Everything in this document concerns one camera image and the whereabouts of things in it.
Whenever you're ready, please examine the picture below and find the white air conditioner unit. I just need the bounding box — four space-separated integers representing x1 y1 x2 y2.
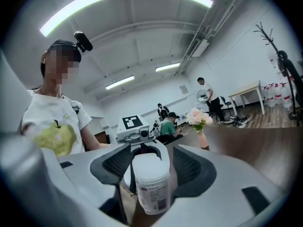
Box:
191 38 210 58

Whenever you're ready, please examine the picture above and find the light wooden table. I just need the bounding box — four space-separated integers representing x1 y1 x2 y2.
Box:
227 79 266 115

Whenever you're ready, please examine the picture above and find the person's head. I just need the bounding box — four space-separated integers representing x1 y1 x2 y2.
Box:
40 39 82 96

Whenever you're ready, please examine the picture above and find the person's left forearm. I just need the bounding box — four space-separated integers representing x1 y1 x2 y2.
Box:
80 119 114 155

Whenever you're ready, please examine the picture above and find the pink vase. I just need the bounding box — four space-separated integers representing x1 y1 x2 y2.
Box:
197 130 210 151

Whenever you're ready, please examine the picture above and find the black standing fan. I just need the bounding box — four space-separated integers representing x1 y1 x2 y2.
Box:
196 89 210 104

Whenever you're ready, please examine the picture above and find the pastel flower bouquet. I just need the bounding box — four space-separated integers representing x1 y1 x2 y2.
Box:
185 107 214 133

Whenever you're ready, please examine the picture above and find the person's white shirt torso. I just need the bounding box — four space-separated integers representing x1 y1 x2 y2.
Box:
20 88 93 157

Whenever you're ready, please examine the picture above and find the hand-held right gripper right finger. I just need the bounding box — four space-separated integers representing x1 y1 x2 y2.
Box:
151 144 291 227

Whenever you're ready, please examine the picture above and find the black coat rack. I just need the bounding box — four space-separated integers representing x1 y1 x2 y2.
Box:
253 21 300 121

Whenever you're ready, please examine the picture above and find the group of water jugs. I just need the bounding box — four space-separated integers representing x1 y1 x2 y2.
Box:
261 81 294 109

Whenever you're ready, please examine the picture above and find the white ceiling pipe run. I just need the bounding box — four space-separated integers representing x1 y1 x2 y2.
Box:
174 0 251 77

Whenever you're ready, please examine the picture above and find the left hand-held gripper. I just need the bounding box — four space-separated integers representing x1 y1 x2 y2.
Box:
116 114 171 172

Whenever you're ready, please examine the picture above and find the black head-mounted camera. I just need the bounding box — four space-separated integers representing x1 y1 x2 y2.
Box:
73 31 93 54

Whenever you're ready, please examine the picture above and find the pile of shoes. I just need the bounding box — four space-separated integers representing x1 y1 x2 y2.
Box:
223 114 254 129

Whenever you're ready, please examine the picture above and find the black office chair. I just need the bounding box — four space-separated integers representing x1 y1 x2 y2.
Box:
220 95 237 114
276 50 303 99

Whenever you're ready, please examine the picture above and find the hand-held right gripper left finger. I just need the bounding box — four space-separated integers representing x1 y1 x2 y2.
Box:
1 133 133 227

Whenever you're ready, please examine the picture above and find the person's black shoulder strap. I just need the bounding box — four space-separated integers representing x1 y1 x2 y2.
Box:
70 98 81 114

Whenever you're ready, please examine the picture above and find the person's black cap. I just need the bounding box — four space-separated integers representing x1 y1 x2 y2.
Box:
46 39 82 62

